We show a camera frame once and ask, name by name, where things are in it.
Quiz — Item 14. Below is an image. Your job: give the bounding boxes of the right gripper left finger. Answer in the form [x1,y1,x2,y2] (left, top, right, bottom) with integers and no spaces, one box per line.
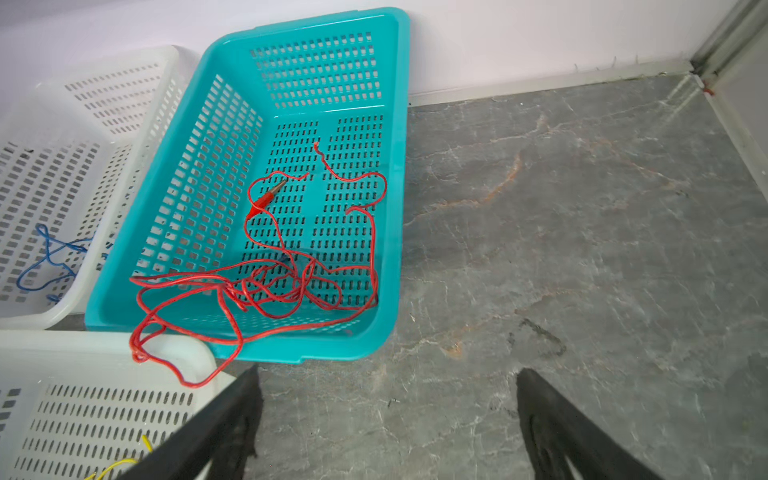
[122,366,263,479]

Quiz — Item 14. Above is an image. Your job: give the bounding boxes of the teal plastic basket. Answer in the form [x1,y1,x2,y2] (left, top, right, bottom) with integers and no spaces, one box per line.
[85,8,410,364]

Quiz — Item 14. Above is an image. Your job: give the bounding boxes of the white plastic basket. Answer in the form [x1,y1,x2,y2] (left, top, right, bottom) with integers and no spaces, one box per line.
[1,46,194,330]
[1,330,234,479]

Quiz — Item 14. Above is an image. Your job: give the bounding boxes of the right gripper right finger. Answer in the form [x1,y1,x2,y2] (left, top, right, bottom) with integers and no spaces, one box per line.
[516,368,659,479]

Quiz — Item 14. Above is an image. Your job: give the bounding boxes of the rear white plastic basket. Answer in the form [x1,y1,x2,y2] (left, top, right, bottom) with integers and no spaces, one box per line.
[1,46,194,330]

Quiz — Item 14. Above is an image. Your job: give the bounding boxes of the red cable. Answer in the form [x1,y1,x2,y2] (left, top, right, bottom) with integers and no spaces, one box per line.
[128,141,389,389]

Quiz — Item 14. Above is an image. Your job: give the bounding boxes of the front white plastic basket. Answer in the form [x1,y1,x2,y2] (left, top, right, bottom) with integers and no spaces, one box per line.
[1,330,234,479]

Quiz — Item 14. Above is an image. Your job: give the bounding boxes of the blue cable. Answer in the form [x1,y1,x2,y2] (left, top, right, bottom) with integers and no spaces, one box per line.
[15,224,96,304]

